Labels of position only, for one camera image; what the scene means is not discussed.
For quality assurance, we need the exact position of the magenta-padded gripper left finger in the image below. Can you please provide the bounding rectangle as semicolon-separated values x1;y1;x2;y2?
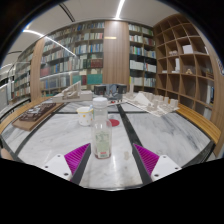
42;142;92;186

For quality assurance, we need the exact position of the flat round red coaster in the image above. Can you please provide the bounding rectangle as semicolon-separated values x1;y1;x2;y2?
107;118;121;128

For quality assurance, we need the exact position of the narrow book-filled shelf unit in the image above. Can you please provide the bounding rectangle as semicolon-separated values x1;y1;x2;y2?
128;22;158;94

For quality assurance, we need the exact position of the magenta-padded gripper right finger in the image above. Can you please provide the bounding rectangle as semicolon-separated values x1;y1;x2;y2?
132;143;183;186

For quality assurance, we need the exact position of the brown architectural model on board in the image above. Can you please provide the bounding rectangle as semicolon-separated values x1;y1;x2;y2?
11;101;65;132

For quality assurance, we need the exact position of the ceiling light strip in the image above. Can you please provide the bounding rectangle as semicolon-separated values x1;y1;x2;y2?
114;0;127;20

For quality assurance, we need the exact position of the white cup with yellow rim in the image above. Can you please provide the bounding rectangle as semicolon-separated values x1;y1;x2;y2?
76;106;95;127

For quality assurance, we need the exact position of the white city block model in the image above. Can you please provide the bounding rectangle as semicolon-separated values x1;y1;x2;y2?
122;83;181;118

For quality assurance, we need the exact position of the wooden cubby shelf unit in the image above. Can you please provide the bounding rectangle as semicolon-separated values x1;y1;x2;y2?
153;13;224;121

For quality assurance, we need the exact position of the tall book-filled shelf unit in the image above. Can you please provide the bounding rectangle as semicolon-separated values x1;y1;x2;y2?
11;44;36;101
39;20;105;98

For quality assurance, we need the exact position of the clear plastic drink bottle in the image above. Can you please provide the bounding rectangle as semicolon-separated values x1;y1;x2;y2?
90;96;113;160

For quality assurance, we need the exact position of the white architectural building model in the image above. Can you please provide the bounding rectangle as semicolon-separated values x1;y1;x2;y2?
51;80;94;104

